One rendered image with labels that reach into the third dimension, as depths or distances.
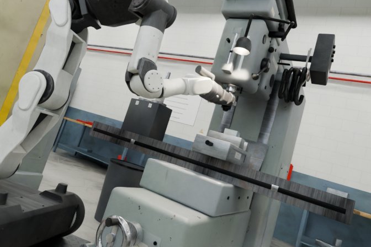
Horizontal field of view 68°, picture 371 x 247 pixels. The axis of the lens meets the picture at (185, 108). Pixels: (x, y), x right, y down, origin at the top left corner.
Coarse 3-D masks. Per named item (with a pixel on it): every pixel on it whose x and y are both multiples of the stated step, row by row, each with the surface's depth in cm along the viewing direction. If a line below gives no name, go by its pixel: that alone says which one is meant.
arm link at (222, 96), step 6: (222, 90) 124; (216, 96) 119; (222, 96) 123; (228, 96) 125; (234, 96) 126; (210, 102) 123; (216, 102) 128; (222, 102) 124; (228, 102) 124; (234, 102) 125
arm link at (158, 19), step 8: (152, 0) 95; (160, 0) 98; (144, 8) 96; (152, 8) 97; (160, 8) 98; (168, 8) 101; (144, 16) 99; (152, 16) 97; (160, 16) 98; (168, 16) 101; (144, 24) 97; (152, 24) 97; (160, 24) 98
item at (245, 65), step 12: (228, 24) 133; (240, 24) 130; (252, 24) 127; (264, 24) 126; (228, 36) 131; (252, 36) 125; (264, 36) 128; (252, 48) 124; (264, 48) 132; (216, 60) 130; (240, 60) 125; (252, 60) 123; (216, 72) 128; (240, 72) 123; (252, 72) 124; (240, 84) 126; (252, 84) 127
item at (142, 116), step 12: (132, 108) 154; (144, 108) 149; (156, 108) 145; (168, 108) 151; (132, 120) 152; (144, 120) 147; (156, 120) 145; (168, 120) 152; (144, 132) 144; (156, 132) 146
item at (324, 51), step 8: (320, 40) 140; (328, 40) 139; (320, 48) 139; (328, 48) 138; (312, 56) 140; (320, 56) 138; (328, 56) 137; (312, 64) 139; (320, 64) 137; (328, 64) 138; (312, 72) 140; (320, 72) 137; (328, 72) 146; (312, 80) 150; (320, 80) 147
